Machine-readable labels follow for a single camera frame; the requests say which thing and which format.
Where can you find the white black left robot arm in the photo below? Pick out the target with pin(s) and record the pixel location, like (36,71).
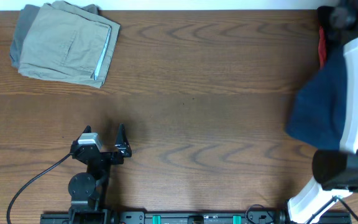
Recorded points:
(88,189)

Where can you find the navy blue shorts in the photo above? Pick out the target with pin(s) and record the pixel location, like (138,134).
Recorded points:
(319,111)

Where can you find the black garment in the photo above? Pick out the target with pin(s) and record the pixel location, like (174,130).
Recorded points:
(332,21)

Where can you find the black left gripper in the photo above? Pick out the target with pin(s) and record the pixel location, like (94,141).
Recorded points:
(105,156)

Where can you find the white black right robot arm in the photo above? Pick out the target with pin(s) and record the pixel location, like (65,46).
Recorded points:
(335,173)

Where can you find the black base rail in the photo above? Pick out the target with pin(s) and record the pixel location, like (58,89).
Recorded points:
(253,216)

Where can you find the grey folded garment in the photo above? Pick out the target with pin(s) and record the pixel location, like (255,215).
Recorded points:
(22,34)

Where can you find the khaki folded trousers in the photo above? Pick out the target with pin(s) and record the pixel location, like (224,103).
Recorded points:
(98,78)

